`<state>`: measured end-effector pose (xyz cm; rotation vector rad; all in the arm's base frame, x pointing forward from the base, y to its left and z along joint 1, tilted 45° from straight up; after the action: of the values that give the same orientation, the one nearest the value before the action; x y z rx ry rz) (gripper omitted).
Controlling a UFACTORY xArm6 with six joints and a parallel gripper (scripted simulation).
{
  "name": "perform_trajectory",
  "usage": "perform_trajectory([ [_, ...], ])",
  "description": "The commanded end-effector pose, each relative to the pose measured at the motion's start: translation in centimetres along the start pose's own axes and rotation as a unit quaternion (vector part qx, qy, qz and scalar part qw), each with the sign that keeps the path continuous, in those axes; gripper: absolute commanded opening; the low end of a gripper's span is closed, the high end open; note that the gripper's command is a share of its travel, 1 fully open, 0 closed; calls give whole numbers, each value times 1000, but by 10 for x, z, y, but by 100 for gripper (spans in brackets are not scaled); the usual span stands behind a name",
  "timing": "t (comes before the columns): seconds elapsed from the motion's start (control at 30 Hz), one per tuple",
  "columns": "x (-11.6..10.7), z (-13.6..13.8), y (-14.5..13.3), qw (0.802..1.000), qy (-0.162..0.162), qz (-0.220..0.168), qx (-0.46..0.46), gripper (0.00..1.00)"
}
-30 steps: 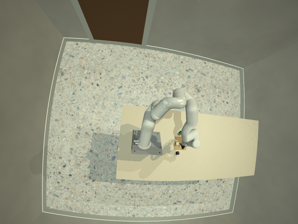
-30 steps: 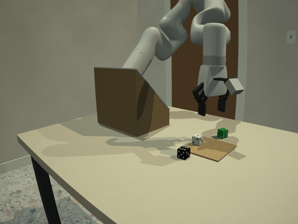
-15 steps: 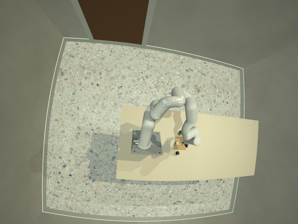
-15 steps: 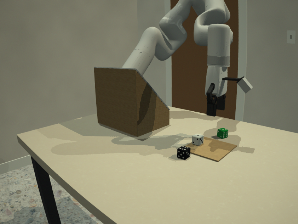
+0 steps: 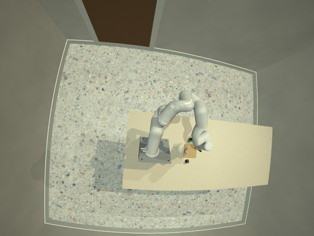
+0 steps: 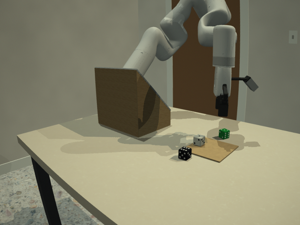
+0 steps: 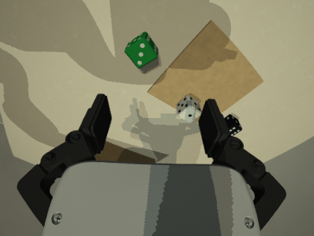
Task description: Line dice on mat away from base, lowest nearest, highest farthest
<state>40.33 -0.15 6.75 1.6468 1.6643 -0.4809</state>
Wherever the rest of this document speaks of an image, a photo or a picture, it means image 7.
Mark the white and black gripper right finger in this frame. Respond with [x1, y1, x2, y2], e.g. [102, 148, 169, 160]
[198, 99, 286, 231]

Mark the black die with white pips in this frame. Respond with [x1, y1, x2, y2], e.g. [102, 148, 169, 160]
[224, 114, 242, 136]

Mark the tan flat mat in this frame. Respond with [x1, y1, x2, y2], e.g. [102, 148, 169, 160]
[147, 20, 264, 113]

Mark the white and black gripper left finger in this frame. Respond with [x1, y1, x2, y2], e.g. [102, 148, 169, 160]
[17, 93, 112, 227]

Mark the green die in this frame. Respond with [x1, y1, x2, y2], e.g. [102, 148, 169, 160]
[125, 32, 158, 69]

